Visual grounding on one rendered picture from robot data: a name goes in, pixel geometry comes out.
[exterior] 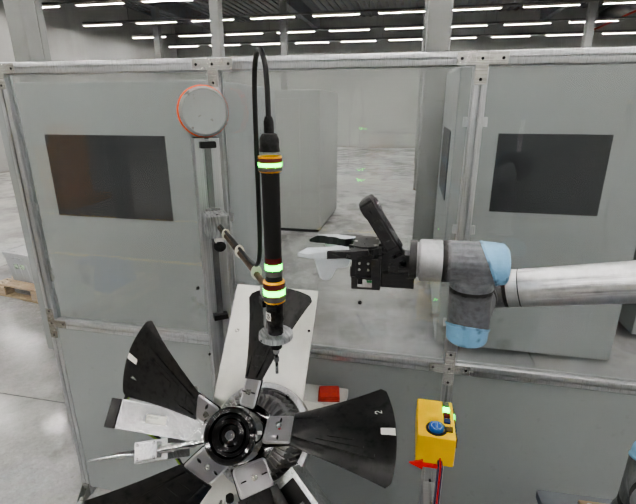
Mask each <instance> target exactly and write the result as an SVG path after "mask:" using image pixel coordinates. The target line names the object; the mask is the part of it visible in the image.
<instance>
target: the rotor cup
mask: <svg viewBox="0 0 636 504"><path fill-rule="evenodd" d="M238 406H240V407H238ZM242 407H244V408H242ZM270 416H271V414H270V413H269V412H268V411H267V410H266V409H265V408H263V407H262V406H260V405H257V406H256V409H251V408H248V407H245V406H241V405H240V404H238V405H236V406H228V407H224V408H222V409H220V410H218V411H217V412H215V413H214V414H213V415H212V416H211V418H210V419H209V420H208V422H207V424H206V427H205V430H204V435H203V442H204V447H205V450H206V452H207V454H208V456H209V457H210V458H211V459H212V460H213V461H214V462H216V463H217V464H219V465H222V466H232V467H235V468H236V467H239V466H241V465H244V464H247V463H249V462H252V461H254V460H257V459H259V458H262V457H264V458H265V459H267V458H268V457H269V456H270V454H271V453H272V451H273V449H274V447H271V448H262V446H263V442H262V439H263V435H264V431H265V427H266V424H267V420H268V418H269V417H270ZM228 430H232V431H233V432H234V438H233V440H231V441H228V440H226V438H225V433H226V432H227V431H228ZM257 431H262V434H259V435H257ZM244 462H245V463H244ZM240 463H244V464H240ZM238 464H240V465H238Z"/></svg>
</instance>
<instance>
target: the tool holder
mask: <svg viewBox="0 0 636 504"><path fill-rule="evenodd" d="M260 295H261V296H259V303H260V305H261V306H262V308H263V323H264V328H262V329H261V330H260V331H259V333H258V334H259V341H260V342H261V343H263V344H265V345H269V346H280V345H284V344H287V343H289V342H290V341H291V340H292V338H293V331H292V329H291V328H290V327H288V326H285V325H283V330H284V332H283V334H282V335H279V336H271V335H269V334H268V324H267V319H266V303H265V302H264V298H263V285H260ZM258 334H257V337H258Z"/></svg>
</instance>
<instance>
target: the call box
mask: <svg viewBox="0 0 636 504"><path fill-rule="evenodd" d="M448 403H449V402H448ZM449 410H450V420H451V424H444V417H443V406H442V401H434V400H426V399H417V408H416V419H415V460H420V459H423V462H426V463H433V464H437V460H439V458H441V461H442V463H443V466H447V467H453V465H454V457H455V449H456V433H455V424H454V416H453V408H452V403H449ZM431 421H438V422H441V423H442V424H443V425H444V432H443V433H441V434H436V433H433V432H431V431H430V430H429V423H430V422H431ZM446 426H448V427H453V433H449V432H446Z"/></svg>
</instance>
